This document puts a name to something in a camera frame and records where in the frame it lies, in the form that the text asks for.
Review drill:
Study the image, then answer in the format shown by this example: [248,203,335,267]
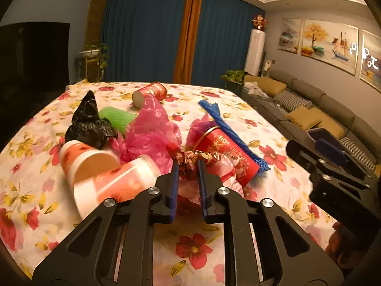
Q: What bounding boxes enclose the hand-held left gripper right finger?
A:
[198,158,344,286]

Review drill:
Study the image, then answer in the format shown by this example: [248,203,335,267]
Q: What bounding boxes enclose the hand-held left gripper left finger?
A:
[32,164,180,286]

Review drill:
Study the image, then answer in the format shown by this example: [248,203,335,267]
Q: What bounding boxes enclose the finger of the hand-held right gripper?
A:
[286,139,370,186]
[315,138,376,180]

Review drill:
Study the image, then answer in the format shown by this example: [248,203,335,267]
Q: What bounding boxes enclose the red and gold foil wrapper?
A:
[166,143,221,182]

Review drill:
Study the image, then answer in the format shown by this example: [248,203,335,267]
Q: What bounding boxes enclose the red cup with gold rim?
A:
[193,127,260,187]

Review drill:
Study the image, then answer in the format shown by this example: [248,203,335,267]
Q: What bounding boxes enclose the white and orange paper cup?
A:
[59,140,122,185]
[73,155,161,221]

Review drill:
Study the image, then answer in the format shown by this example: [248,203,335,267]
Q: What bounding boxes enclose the large pink plastic bag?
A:
[111,97,182,173]

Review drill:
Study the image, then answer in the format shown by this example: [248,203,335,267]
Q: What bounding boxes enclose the blue foam net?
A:
[198,99,271,178]

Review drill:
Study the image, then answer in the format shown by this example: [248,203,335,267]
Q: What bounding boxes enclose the black plastic bag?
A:
[65,91,118,149]

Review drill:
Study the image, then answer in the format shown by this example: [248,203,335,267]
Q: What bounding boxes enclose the person's right hand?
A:
[325,221,358,275]

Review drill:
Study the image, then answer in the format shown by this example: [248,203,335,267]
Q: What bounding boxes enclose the mustard cushion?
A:
[286,107,323,130]
[253,76,287,97]
[310,115,346,140]

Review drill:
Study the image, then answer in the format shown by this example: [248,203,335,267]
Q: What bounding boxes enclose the grey patterned cushion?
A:
[339,137,376,172]
[273,91,312,112]

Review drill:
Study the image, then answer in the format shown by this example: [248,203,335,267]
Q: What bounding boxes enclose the grey sofa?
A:
[241,70,381,179]

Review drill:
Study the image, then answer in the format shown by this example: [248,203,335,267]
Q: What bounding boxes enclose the small crumpled pink bag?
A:
[186,114,219,148]

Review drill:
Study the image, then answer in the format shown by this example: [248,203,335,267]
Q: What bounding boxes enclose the white cloth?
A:
[244,81,270,97]

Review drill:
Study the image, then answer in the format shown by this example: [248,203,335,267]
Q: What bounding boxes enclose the green foam net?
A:
[98,106,136,133]

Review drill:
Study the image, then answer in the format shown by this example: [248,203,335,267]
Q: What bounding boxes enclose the blue and yellow painting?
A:
[359,30,381,93]

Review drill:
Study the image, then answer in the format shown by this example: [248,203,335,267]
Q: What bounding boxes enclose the red patterned paper cup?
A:
[132,82,167,108]

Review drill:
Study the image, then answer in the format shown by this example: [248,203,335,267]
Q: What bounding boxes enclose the wide tree and boat painting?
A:
[300,19,358,76]

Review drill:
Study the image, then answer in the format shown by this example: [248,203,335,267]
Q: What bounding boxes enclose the green potted plant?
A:
[221,70,246,91]

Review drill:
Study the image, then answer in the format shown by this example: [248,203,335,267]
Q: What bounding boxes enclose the white standing air conditioner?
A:
[244,30,266,76]

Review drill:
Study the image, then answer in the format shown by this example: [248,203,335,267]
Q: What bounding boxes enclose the small landscape painting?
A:
[277,18,302,55]

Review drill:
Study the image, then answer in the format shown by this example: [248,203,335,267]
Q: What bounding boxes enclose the red and gold ornament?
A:
[252,14,268,31]

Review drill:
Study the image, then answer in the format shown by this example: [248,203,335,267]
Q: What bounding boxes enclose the floral tablecloth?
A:
[0,80,340,286]

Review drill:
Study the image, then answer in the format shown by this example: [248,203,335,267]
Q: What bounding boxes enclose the gold plant stand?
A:
[85,56,102,82]

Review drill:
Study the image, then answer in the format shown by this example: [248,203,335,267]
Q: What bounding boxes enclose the blue curtain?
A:
[101,0,186,84]
[190,0,267,90]

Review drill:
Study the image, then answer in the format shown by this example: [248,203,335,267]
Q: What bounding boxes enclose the orange curtain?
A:
[173,0,204,85]

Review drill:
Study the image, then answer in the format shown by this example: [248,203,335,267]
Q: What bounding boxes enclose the trailing plant in white pot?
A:
[78,43,109,78]

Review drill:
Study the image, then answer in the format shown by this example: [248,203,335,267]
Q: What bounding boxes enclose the brown curtain panel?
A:
[85,0,110,81]

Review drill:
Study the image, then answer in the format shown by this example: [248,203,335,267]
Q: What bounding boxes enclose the black television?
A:
[0,22,70,152]

